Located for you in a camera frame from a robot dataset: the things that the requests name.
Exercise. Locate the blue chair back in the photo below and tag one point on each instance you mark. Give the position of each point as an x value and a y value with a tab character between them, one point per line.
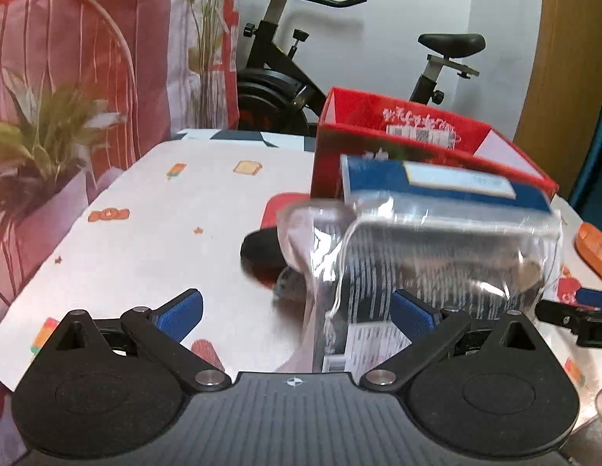
597	165

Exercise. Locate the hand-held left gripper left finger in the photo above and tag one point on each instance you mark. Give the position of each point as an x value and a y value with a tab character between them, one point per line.
177	318

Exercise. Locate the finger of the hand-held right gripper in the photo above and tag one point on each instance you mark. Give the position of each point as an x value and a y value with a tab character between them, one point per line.
558	315

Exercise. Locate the orange object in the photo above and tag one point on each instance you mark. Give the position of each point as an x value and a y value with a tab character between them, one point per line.
594	250

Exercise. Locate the blue packet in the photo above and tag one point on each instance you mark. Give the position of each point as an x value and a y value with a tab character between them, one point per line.
427	184

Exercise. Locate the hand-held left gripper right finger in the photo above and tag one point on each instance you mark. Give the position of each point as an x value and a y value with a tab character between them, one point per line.
415	318

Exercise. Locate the geometric pattern tablecloth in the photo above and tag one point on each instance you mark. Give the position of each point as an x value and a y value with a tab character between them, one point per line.
242	137

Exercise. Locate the red soft item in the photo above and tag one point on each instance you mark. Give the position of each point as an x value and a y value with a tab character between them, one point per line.
281	208

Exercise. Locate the food print table mat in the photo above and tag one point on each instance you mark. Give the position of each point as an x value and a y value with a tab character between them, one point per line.
184	252

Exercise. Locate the black exercise bike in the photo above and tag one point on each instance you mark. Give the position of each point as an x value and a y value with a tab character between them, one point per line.
272	82

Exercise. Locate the red cardboard box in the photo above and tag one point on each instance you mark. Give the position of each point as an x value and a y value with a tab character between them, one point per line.
378	116

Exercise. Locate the wooden panel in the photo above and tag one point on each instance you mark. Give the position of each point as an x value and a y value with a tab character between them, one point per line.
558	58

